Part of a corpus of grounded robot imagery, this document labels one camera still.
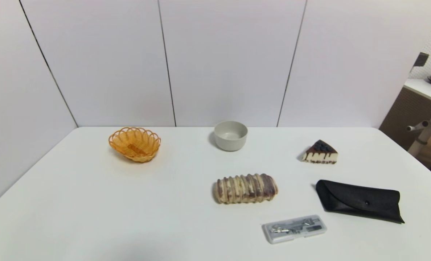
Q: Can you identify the chocolate cake slice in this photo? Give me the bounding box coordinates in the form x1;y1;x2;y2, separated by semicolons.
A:
302;140;338;165

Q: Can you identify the beige round bowl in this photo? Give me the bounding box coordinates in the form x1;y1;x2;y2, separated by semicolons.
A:
214;121;248;152

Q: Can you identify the striped bread loaf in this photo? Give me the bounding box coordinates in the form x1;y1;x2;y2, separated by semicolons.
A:
213;173;279;204

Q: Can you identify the orange wicker basket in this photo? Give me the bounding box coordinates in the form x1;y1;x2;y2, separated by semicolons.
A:
108;127;161;163

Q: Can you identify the clear plastic tool case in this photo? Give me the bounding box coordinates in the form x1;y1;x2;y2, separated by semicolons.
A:
262;215;328;244

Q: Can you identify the black glasses case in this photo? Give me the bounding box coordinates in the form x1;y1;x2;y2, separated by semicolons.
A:
316;179;405;224

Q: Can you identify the brown desk side panel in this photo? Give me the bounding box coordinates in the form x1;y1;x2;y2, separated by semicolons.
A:
379;87;431;150

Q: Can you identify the white desk leg with crank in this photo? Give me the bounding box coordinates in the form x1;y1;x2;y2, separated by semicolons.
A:
406;105;431;157

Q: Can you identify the white desk top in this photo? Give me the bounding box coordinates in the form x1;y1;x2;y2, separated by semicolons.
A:
403;78;431;108

